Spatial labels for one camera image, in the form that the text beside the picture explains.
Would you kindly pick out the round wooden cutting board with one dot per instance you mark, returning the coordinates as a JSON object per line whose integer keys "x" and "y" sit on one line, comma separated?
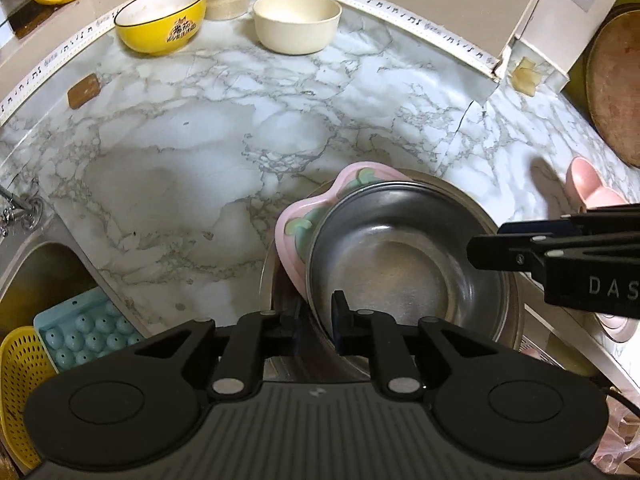
{"x": 620, "y": 85}

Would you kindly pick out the pink flower-shaped plate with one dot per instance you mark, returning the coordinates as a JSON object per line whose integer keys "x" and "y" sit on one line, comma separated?
{"x": 295, "y": 240}

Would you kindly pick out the small stainless steel bowl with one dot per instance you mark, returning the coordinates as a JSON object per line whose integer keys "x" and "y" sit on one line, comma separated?
{"x": 400, "y": 260}

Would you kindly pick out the yellowish translucent piece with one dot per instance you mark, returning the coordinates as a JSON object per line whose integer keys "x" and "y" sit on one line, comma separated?
{"x": 528, "y": 65}
{"x": 529, "y": 82}

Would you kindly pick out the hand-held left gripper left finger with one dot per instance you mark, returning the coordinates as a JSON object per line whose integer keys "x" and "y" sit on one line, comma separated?
{"x": 285, "y": 330}

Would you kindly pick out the steel sink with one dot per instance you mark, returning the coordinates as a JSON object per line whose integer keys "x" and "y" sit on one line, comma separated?
{"x": 40, "y": 270}

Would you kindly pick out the pink rabbit-shaped plate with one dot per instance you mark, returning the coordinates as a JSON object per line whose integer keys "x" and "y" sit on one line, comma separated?
{"x": 585, "y": 180}

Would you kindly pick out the light blue ice ball tray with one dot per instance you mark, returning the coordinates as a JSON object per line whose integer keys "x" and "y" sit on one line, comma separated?
{"x": 90, "y": 332}

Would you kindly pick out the brown flat block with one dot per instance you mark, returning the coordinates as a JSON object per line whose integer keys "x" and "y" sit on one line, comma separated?
{"x": 84, "y": 91}

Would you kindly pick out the translucent plastic bag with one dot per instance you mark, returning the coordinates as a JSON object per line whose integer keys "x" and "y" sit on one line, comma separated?
{"x": 620, "y": 440}

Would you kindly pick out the yellow bowl with print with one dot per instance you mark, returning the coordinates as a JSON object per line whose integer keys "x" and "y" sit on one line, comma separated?
{"x": 160, "y": 30}

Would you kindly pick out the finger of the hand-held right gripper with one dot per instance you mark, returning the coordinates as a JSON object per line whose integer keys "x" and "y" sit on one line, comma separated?
{"x": 500, "y": 252}
{"x": 540, "y": 226}

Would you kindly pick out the cream bowl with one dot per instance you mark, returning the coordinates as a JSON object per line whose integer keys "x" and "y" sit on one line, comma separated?
{"x": 295, "y": 25}

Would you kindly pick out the glass container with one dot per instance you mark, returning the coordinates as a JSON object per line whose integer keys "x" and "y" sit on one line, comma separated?
{"x": 17, "y": 15}

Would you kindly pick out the yellow perforated basket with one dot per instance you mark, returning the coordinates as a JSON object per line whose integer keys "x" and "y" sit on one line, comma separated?
{"x": 25, "y": 375}

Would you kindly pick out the white box with vent grille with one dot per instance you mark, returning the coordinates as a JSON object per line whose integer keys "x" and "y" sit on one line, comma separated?
{"x": 550, "y": 10}

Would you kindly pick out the metal faucet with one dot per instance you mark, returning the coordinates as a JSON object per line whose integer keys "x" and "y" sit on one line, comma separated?
{"x": 20, "y": 207}

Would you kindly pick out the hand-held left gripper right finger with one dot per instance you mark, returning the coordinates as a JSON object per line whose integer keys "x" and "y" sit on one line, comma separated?
{"x": 341, "y": 312}

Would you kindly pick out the large stainless steel bowl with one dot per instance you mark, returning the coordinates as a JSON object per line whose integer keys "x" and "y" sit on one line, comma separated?
{"x": 517, "y": 305}

